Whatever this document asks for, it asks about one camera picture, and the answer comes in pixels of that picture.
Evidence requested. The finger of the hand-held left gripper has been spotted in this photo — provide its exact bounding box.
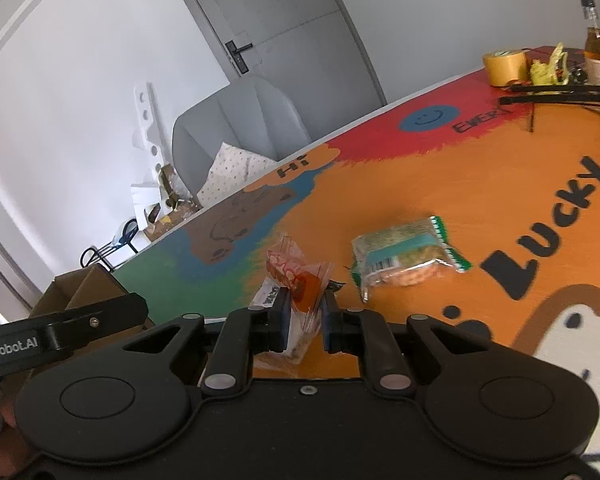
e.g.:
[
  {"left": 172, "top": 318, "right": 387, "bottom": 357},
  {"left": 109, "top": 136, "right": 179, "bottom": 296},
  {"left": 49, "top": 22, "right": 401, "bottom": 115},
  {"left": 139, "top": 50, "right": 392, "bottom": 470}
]
[{"left": 42, "top": 294, "right": 149, "bottom": 352}]

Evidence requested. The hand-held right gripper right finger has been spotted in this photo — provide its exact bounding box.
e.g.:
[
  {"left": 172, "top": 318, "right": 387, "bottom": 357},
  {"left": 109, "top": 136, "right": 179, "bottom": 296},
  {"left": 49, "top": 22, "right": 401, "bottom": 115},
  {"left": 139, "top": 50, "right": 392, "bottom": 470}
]
[{"left": 322, "top": 294, "right": 492, "bottom": 397}]

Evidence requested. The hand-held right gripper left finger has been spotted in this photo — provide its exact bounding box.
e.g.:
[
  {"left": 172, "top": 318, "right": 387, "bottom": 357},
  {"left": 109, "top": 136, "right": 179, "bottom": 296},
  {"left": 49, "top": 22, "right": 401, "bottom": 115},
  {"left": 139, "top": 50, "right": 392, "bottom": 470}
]
[{"left": 124, "top": 287, "right": 291, "bottom": 397}]

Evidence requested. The brown cardboard box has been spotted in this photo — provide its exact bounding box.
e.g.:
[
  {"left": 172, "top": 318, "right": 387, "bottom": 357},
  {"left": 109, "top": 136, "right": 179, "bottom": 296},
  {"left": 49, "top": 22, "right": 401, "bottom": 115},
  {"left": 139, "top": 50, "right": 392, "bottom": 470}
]
[{"left": 27, "top": 265, "right": 156, "bottom": 332}]

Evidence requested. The orange white snack packet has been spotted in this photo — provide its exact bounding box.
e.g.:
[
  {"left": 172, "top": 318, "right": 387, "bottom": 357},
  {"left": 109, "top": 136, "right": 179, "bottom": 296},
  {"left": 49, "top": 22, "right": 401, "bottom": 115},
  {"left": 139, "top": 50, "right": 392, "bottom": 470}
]
[{"left": 250, "top": 232, "right": 348, "bottom": 365}]

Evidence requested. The person's left hand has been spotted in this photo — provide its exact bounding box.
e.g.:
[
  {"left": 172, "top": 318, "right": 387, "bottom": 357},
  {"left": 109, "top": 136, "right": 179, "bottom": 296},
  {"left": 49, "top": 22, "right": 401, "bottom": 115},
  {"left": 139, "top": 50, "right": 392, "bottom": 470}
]
[{"left": 0, "top": 385, "right": 28, "bottom": 461}]

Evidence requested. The black shoe rack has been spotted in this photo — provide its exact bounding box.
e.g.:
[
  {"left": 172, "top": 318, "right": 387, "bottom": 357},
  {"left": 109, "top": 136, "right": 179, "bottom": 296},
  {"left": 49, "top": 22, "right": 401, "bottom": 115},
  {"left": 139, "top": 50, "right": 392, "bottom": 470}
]
[{"left": 80, "top": 216, "right": 139, "bottom": 274}]

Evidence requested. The green-edged cracker packet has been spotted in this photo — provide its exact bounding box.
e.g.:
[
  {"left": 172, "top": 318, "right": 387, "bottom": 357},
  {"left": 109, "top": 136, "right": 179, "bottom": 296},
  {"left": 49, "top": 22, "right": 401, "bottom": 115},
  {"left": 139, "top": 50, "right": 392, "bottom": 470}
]
[{"left": 351, "top": 216, "right": 473, "bottom": 304}]

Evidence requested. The taped printed cardboard box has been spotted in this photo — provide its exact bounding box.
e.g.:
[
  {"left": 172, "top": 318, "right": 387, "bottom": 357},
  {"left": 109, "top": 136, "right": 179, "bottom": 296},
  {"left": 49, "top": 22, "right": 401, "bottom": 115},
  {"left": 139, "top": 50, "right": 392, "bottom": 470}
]
[{"left": 142, "top": 199, "right": 202, "bottom": 241}]

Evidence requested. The white foam piece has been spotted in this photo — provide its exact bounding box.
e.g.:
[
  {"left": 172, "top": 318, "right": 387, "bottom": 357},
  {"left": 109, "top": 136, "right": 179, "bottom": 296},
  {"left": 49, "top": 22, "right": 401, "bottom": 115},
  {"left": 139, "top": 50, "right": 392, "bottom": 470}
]
[{"left": 130, "top": 181, "right": 162, "bottom": 223}]

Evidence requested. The colourful printed table mat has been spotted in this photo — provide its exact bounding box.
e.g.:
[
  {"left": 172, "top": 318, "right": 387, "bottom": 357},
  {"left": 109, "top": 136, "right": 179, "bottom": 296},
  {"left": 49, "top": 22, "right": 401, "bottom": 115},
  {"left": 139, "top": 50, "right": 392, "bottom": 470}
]
[{"left": 112, "top": 45, "right": 600, "bottom": 480}]

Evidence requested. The dotted white pillow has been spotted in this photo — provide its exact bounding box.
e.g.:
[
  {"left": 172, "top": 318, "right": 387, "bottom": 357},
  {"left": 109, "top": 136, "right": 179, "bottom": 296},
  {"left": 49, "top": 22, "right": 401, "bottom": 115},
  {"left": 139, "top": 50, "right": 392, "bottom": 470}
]
[{"left": 196, "top": 142, "right": 279, "bottom": 209}]

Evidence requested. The white foam board with holes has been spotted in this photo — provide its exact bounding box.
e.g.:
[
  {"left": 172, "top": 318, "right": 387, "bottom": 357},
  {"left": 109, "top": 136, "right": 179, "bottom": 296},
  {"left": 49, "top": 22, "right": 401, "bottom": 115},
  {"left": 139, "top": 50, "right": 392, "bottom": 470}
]
[{"left": 131, "top": 82, "right": 170, "bottom": 186}]

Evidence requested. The grey upholstered chair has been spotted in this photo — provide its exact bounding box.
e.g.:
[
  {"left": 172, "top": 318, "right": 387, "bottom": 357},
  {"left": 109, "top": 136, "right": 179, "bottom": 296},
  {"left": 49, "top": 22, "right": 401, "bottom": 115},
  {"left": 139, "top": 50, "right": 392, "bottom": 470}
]
[{"left": 172, "top": 74, "right": 312, "bottom": 208}]

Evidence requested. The grey door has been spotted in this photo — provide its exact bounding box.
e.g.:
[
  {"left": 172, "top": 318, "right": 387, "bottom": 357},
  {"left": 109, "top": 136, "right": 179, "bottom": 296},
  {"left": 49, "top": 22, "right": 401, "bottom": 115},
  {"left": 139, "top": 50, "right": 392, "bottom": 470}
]
[{"left": 162, "top": 0, "right": 388, "bottom": 107}]

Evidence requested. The yellow tape roll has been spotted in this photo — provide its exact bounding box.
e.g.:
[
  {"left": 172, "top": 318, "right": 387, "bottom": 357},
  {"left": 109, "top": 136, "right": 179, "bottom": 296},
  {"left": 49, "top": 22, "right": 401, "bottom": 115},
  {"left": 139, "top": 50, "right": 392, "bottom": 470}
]
[{"left": 482, "top": 49, "right": 531, "bottom": 87}]

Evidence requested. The black folding stand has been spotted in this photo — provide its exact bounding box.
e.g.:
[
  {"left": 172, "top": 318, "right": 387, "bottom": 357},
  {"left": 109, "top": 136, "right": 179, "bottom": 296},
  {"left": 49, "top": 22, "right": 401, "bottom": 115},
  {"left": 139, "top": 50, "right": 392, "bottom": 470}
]
[{"left": 499, "top": 81, "right": 600, "bottom": 107}]

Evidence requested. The crumpled yellow wrapper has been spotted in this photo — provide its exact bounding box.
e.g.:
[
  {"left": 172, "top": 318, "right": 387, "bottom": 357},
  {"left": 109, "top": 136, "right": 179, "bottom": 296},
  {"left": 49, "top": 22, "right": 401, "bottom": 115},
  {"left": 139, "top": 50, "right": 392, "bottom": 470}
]
[{"left": 530, "top": 42, "right": 572, "bottom": 86}]

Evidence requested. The glass bottle amber liquid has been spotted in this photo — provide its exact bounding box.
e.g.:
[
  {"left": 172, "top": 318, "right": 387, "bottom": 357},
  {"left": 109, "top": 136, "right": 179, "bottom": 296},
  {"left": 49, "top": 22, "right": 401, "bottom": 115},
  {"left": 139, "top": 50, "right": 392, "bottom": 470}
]
[{"left": 579, "top": 0, "right": 600, "bottom": 87}]

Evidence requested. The black door handle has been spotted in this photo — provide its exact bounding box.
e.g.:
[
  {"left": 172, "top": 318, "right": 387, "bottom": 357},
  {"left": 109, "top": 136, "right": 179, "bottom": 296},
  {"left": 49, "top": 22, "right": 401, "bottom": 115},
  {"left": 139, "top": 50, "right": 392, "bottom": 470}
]
[{"left": 225, "top": 40, "right": 255, "bottom": 75}]

